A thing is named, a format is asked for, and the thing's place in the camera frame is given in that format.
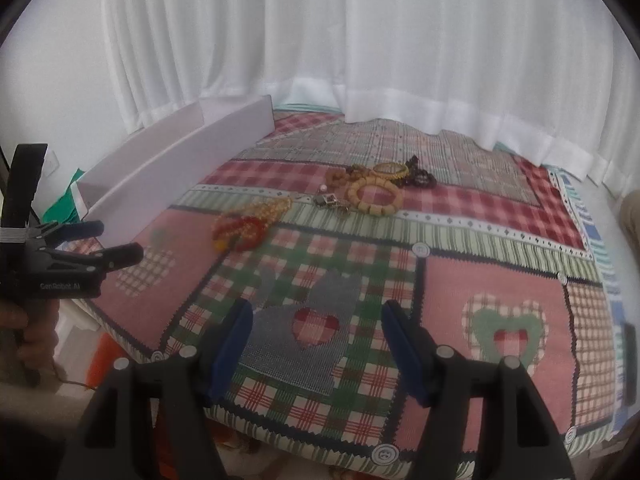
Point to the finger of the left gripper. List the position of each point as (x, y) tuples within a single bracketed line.
[(54, 234), (68, 264)]

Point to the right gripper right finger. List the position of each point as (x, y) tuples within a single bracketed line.
[(518, 437)]

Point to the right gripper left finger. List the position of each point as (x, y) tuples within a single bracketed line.
[(114, 438)]

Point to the small silver pendant jewelry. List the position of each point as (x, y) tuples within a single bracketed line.
[(330, 201)]

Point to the person left hand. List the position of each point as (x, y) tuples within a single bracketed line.
[(28, 340)]

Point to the green cloth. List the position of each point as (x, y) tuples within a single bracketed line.
[(64, 210)]

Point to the white cardboard box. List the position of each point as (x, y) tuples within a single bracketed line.
[(129, 187)]

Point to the black remote control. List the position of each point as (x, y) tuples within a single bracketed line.
[(631, 364)]

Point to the patchwork plaid bed cover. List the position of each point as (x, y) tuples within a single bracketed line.
[(317, 379)]

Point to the white curtain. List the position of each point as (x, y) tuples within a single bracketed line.
[(556, 81)]

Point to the wall power socket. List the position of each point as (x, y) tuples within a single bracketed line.
[(50, 163)]

